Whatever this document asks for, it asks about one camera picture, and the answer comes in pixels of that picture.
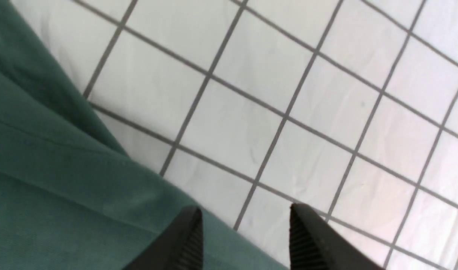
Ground green long-sleeve top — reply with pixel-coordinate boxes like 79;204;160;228
0;0;289;270

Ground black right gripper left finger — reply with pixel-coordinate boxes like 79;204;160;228
124;206;204;270

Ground white grid-pattern tablecloth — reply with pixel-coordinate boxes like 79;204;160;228
12;0;458;270

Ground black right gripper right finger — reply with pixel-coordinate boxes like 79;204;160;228
289;204;382;270

